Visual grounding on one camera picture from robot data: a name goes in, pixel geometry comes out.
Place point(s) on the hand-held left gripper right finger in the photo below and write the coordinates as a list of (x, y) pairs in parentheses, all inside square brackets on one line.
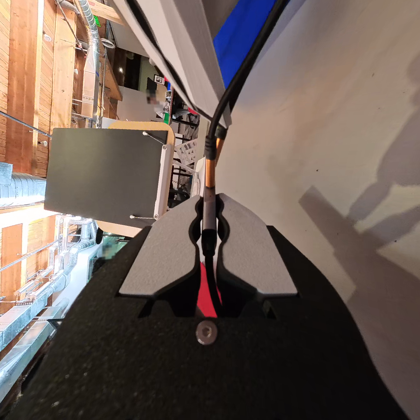
[(256, 256)]

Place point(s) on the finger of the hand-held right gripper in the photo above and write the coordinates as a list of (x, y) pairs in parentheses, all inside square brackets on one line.
[(137, 32), (193, 49)]

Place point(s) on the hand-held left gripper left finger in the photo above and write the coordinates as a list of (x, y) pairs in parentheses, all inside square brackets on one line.
[(164, 256)]

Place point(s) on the blue storage bin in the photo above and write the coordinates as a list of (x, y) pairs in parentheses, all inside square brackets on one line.
[(236, 39)]

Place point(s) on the red storage bin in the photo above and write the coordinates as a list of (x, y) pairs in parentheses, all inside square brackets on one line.
[(205, 295)]

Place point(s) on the dark grey USB hub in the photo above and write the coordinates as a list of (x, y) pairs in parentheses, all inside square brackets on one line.
[(209, 216)]

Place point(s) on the grey desk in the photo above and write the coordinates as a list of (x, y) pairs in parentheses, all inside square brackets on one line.
[(311, 131)]

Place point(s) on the green exit sign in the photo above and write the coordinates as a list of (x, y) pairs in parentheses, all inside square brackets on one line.
[(96, 20)]

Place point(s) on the white printed marker sheet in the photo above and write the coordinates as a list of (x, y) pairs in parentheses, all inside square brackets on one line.
[(187, 152)]

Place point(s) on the black panel wooden board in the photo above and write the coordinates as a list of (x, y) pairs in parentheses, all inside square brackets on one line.
[(98, 170)]

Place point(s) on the large silver air duct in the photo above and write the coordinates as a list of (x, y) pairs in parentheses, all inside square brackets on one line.
[(19, 187)]

